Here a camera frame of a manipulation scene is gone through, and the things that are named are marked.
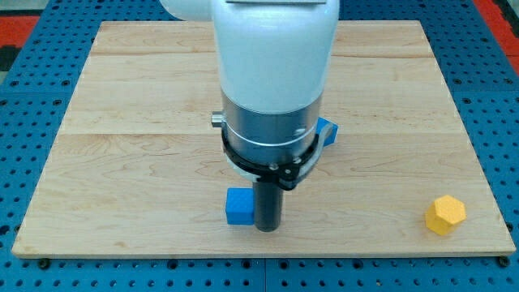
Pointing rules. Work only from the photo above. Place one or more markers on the yellow hexagonal block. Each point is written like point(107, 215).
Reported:
point(445, 214)

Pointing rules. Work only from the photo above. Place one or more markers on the blue cube block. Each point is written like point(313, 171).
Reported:
point(239, 206)

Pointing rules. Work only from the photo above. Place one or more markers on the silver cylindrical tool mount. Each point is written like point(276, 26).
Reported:
point(271, 147)

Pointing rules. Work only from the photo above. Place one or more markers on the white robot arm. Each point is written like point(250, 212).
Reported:
point(273, 59)

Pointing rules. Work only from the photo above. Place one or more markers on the blue block behind arm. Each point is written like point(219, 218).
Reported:
point(327, 130)

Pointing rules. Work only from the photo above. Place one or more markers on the wooden board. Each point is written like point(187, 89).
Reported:
point(137, 171)

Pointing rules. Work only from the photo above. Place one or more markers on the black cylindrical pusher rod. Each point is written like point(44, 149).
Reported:
point(268, 200)

